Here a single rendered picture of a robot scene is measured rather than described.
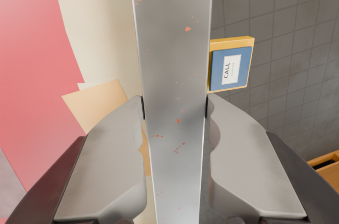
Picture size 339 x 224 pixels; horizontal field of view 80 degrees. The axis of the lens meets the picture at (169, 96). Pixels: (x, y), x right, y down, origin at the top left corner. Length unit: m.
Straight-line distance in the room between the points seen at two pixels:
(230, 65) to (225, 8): 1.10
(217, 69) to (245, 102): 1.51
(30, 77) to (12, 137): 0.07
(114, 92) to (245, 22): 1.56
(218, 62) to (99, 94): 0.35
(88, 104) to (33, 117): 0.05
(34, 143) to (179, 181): 0.13
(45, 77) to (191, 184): 0.14
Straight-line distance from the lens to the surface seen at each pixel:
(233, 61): 0.50
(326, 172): 3.21
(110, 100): 0.17
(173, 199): 0.18
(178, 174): 0.16
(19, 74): 0.19
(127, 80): 0.16
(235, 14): 1.62
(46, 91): 0.18
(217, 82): 0.50
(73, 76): 0.17
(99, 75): 0.16
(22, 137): 0.22
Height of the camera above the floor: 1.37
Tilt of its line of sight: 58 degrees down
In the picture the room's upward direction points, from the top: 151 degrees clockwise
